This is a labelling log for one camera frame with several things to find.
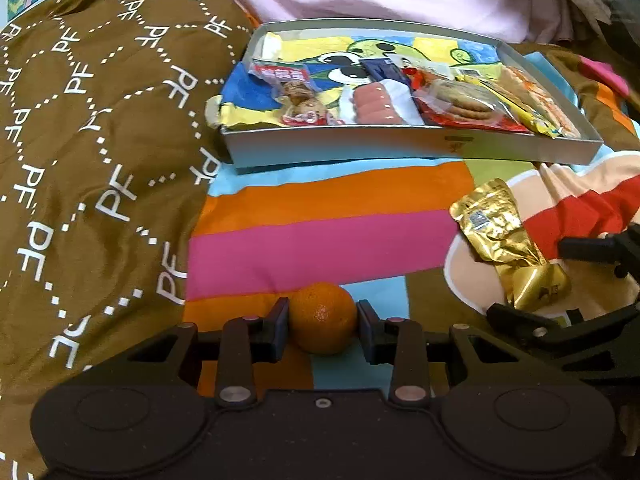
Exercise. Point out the cartoon drawing sheet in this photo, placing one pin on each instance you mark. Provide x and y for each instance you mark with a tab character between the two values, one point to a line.
250	95

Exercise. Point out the blue snack box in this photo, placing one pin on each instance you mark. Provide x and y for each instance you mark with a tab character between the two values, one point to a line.
382	70

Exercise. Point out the orange mandarin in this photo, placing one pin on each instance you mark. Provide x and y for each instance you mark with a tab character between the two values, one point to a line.
322	317

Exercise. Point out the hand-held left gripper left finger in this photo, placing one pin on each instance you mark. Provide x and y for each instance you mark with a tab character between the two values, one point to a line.
279	330

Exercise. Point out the cake bar packet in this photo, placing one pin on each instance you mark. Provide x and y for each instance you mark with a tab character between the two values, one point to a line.
545	95

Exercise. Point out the colourful cartoon printed blanket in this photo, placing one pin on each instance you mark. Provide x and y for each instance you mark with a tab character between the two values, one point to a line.
325	220

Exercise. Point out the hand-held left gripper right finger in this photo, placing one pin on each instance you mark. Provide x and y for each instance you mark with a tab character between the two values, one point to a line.
367	332

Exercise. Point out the brown patterned duvet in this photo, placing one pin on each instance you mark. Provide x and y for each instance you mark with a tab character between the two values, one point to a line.
100	160

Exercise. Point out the quail egg skewer packet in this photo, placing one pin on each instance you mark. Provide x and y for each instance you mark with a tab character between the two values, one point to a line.
300	100

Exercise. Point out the grey shallow tray box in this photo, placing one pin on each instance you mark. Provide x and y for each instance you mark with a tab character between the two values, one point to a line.
400	145

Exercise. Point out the gold foil snack packet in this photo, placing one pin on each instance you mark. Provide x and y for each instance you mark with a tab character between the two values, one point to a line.
505	240

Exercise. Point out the red cookie packet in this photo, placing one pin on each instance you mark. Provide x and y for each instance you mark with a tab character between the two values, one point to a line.
460	105

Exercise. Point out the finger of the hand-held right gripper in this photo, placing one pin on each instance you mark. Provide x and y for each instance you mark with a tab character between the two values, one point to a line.
530	322
590	249

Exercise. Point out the yellow green snack packet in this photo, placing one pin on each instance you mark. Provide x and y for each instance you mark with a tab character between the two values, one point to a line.
525	117

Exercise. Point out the white sausage packet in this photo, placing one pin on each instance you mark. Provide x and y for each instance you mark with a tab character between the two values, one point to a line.
375	105

